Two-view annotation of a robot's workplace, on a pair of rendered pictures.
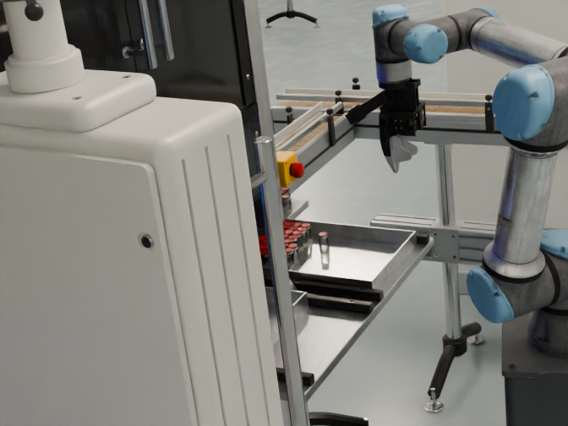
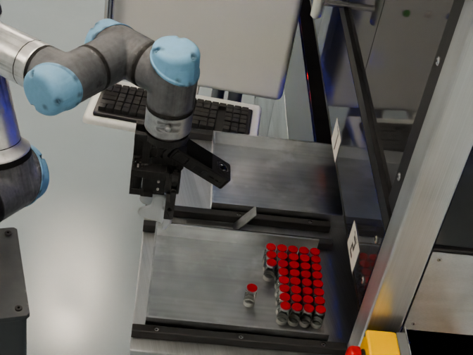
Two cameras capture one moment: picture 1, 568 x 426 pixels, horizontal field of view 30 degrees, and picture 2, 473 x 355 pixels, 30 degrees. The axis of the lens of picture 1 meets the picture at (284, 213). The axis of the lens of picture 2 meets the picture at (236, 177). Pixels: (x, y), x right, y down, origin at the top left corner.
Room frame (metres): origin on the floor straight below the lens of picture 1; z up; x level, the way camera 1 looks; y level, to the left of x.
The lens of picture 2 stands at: (3.16, -0.85, 2.13)
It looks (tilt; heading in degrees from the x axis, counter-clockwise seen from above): 38 degrees down; 143
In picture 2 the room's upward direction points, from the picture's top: 11 degrees clockwise
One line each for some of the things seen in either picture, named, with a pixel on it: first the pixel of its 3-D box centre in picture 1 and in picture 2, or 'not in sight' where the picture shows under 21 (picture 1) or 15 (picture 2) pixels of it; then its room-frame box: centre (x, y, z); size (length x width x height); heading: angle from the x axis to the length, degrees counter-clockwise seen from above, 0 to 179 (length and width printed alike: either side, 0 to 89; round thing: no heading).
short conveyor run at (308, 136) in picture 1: (284, 154); not in sight; (2.84, -0.02, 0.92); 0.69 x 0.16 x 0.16; 150
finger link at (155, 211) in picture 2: (404, 150); (155, 213); (2.18, -0.28, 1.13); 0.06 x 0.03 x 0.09; 60
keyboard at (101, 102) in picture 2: not in sight; (174, 110); (1.53, 0.12, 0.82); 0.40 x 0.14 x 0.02; 54
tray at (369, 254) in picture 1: (325, 253); (236, 281); (2.19, -0.08, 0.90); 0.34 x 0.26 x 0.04; 60
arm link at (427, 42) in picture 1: (425, 40); (116, 55); (2.08, -0.32, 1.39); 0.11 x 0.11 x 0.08; 24
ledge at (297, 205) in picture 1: (274, 210); not in sight; (2.56, 0.02, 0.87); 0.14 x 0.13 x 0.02; 60
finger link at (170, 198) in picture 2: not in sight; (169, 196); (2.20, -0.26, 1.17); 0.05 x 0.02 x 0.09; 150
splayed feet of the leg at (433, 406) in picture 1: (455, 355); not in sight; (3.05, -0.51, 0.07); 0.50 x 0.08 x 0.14; 150
